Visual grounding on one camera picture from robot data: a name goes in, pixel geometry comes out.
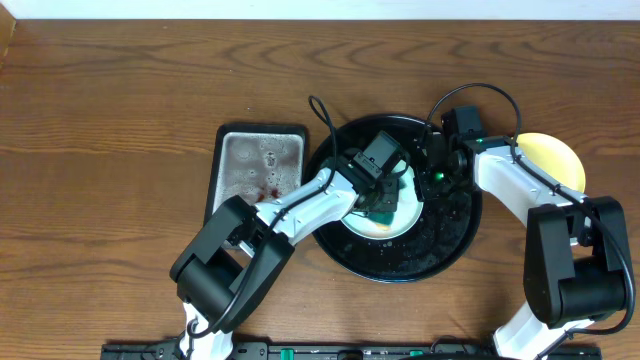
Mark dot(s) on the black rectangular tray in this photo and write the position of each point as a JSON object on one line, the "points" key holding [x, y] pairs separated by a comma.
{"points": [[259, 162]]}

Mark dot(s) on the yellow plate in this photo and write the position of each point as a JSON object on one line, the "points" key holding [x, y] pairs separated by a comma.
{"points": [[555, 158]]}

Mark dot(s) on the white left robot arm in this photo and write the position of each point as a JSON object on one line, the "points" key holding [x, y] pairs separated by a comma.
{"points": [[233, 261]]}

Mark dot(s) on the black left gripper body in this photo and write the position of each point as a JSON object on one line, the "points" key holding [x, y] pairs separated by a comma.
{"points": [[387, 198]]}

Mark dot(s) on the mint green plate with stain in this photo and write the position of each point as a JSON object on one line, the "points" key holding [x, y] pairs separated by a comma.
{"points": [[356, 225]]}

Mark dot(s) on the green scrub sponge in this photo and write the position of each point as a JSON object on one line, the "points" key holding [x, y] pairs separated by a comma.
{"points": [[381, 219]]}

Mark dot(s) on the round black serving tray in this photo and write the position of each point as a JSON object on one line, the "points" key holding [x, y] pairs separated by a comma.
{"points": [[440, 235]]}

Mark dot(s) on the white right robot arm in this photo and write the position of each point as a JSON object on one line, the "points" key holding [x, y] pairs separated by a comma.
{"points": [[578, 276]]}

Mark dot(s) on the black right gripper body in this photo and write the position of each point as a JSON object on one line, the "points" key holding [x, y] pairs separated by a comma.
{"points": [[439, 183]]}

